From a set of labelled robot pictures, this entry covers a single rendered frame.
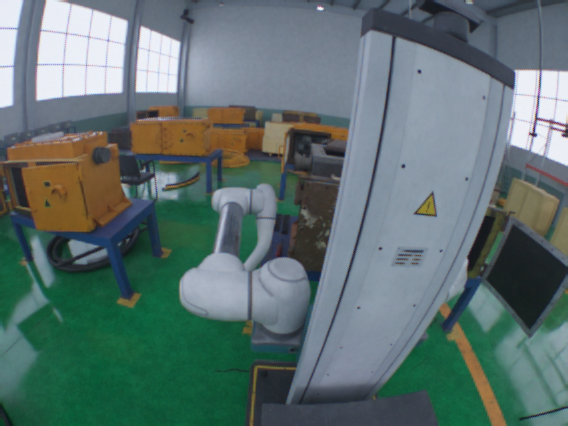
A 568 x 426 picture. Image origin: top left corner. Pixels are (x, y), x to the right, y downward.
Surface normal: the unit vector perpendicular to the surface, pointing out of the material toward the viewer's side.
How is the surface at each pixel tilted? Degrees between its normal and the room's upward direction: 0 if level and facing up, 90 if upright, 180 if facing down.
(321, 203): 90
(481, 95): 90
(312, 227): 90
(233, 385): 0
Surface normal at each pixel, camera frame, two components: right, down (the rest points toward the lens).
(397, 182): 0.00, 0.43
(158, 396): 0.10, -0.90
